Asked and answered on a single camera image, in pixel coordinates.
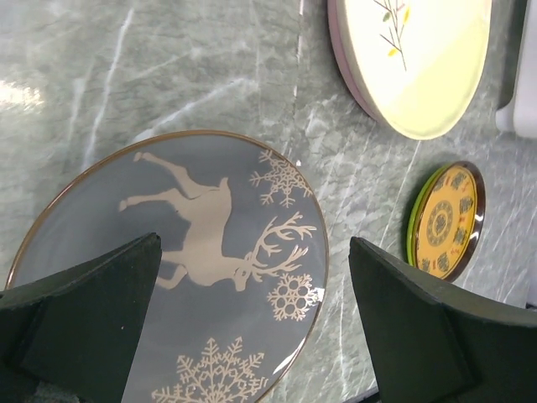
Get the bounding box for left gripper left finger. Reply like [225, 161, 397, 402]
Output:
[1, 233, 162, 402]

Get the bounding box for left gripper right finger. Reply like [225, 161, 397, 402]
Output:
[349, 237, 536, 402]

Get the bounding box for grey reindeer plate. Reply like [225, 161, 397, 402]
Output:
[7, 131, 328, 402]

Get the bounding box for cream plate with twig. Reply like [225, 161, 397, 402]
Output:
[336, 0, 492, 140]

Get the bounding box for white plastic bin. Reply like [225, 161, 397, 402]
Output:
[496, 1, 536, 139]

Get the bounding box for green plate under yellow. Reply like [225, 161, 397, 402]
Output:
[405, 164, 450, 266]

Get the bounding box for yellow patterned plate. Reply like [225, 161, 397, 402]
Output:
[412, 160, 486, 282]

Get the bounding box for pink plate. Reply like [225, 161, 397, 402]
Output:
[327, 0, 381, 123]

